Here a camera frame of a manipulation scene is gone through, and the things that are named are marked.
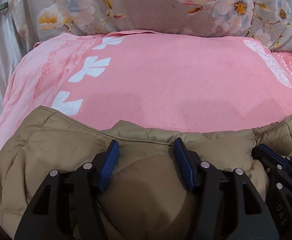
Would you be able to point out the khaki quilted jacket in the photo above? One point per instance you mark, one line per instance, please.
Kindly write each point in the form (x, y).
(48, 155)

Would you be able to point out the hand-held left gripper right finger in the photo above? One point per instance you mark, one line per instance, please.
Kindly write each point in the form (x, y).
(184, 166)

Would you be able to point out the pink printed blanket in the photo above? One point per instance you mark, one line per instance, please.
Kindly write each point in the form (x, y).
(173, 85)

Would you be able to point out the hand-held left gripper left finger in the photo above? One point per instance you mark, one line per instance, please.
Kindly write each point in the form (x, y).
(109, 166)

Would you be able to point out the white satin curtain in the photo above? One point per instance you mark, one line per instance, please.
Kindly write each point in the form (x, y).
(0, 55)

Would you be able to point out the grey floral blanket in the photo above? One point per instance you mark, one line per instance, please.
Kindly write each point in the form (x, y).
(141, 5)

